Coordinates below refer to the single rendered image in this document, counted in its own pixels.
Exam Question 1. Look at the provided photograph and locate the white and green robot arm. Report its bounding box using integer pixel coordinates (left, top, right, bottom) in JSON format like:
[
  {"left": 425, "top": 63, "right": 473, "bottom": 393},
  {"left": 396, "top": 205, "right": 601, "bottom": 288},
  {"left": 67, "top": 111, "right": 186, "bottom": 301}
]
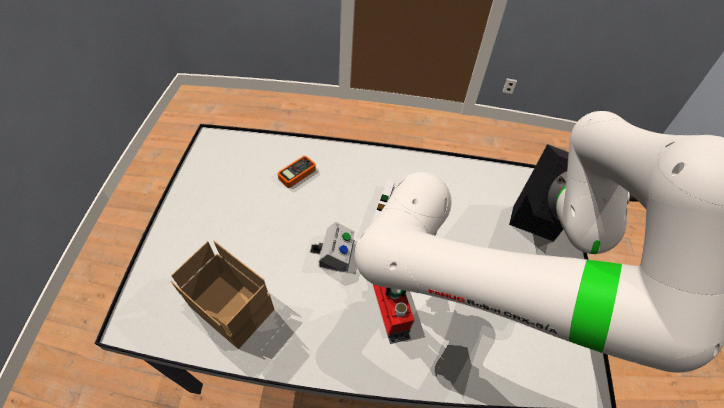
[{"left": 355, "top": 111, "right": 724, "bottom": 373}]

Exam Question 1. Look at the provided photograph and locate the grey button panel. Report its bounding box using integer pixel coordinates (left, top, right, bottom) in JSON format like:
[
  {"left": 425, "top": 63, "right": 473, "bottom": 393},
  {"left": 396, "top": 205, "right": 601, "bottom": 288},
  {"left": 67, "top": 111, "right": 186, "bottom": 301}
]
[{"left": 310, "top": 222, "right": 355, "bottom": 272}]

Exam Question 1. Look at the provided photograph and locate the orange pocket multimeter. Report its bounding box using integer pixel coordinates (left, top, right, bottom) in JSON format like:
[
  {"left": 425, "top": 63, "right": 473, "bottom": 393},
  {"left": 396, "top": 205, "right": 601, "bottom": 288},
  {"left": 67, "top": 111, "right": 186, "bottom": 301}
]
[{"left": 278, "top": 156, "right": 316, "bottom": 188}]

